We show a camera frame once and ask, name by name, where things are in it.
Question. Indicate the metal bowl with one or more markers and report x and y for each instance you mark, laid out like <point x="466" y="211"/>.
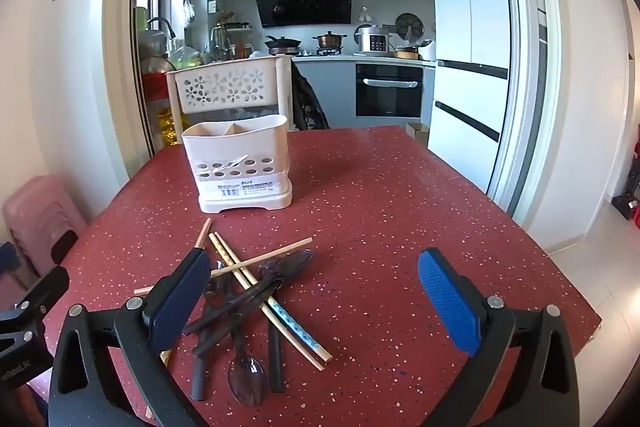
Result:
<point x="156" y="64"/>

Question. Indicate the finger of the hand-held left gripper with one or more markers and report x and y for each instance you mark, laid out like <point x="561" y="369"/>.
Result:
<point x="6" y="257"/>
<point x="45" y="287"/>

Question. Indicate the black range hood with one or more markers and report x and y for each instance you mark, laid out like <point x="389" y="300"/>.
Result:
<point x="302" y="2"/>

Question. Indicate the pink plastic stool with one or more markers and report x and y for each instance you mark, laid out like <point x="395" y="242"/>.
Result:
<point x="40" y="212"/>

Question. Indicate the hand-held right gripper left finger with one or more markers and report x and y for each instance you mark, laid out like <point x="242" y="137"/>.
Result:
<point x="180" y="302"/>

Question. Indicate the silver rice cooker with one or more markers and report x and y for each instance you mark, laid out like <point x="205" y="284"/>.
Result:
<point x="372" y="41"/>

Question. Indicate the white refrigerator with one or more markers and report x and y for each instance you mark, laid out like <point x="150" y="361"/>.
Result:
<point x="470" y="32"/>

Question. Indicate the metal spoons compartment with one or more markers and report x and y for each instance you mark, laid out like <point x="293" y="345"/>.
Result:
<point x="287" y="264"/>

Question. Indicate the white small appliance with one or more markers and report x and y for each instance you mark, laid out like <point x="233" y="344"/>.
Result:
<point x="427" y="51"/>

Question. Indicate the black wok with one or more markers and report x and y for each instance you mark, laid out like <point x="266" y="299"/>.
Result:
<point x="282" y="42"/>

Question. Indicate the dark translucent plastic spoon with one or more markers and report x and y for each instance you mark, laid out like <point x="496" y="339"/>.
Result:
<point x="247" y="382"/>

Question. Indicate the copper pot with lid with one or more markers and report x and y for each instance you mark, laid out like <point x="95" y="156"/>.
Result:
<point x="330" y="41"/>

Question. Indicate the black built-in oven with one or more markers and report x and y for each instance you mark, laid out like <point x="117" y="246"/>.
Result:
<point x="389" y="94"/>

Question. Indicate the white perforated basket rack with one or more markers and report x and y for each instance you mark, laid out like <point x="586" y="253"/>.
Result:
<point x="225" y="87"/>

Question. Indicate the grey kitchen counter cabinet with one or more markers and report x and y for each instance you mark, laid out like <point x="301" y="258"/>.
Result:
<point x="335" y="92"/>

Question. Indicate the gold foil decoration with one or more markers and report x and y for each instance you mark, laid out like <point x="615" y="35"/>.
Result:
<point x="169" y="127"/>

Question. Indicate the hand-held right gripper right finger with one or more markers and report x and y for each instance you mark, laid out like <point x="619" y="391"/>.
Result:
<point x="445" y="302"/>

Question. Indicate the condiment shelf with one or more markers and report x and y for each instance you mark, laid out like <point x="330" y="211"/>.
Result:
<point x="230" y="49"/>

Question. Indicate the cardboard box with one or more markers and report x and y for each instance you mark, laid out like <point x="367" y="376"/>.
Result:
<point x="417" y="133"/>

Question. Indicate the white plastic utensil holder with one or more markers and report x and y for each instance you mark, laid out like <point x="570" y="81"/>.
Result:
<point x="240" y="147"/>

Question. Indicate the round dark pan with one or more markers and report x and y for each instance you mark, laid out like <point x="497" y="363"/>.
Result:
<point x="409" y="27"/>

